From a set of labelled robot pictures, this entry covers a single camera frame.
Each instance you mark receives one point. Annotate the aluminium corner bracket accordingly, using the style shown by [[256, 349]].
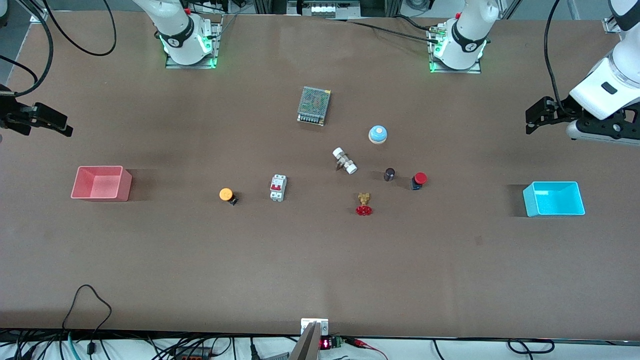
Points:
[[612, 25], [39, 16]]

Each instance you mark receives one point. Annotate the red push button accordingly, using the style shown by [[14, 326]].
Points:
[[420, 178]]

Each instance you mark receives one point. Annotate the yellow push button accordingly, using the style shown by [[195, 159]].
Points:
[[226, 194]]

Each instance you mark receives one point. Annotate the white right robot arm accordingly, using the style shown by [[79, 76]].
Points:
[[175, 20]]

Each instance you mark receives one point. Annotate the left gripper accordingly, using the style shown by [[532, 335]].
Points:
[[560, 113]]

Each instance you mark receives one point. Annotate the grey camera pole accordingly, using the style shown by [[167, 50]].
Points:
[[306, 347]]

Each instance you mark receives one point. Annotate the metal mesh power supply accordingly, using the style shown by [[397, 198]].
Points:
[[314, 102]]

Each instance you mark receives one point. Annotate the aluminium frame equipment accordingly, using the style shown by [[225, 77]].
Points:
[[324, 7]]

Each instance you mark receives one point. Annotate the white red circuit breaker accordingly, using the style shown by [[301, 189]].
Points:
[[278, 187]]

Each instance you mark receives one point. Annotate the red LED display module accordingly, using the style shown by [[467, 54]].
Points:
[[327, 343]]

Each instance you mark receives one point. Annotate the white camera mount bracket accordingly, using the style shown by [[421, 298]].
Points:
[[306, 324]]

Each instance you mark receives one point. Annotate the blue plastic bin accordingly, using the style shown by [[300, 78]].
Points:
[[555, 200]]

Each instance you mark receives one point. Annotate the blue white round bell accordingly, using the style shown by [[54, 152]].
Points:
[[378, 134]]

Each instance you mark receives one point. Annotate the white pipe valve fitting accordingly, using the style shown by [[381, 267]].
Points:
[[345, 160]]

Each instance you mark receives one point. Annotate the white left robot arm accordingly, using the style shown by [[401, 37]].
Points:
[[470, 30]]

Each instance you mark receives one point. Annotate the pink plastic bin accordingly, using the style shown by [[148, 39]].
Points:
[[102, 185]]

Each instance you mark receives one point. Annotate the dark round knob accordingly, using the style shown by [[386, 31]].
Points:
[[389, 174]]

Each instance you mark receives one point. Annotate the brass valve red handwheel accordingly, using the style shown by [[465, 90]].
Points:
[[364, 210]]

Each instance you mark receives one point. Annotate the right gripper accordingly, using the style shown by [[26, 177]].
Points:
[[11, 114]]

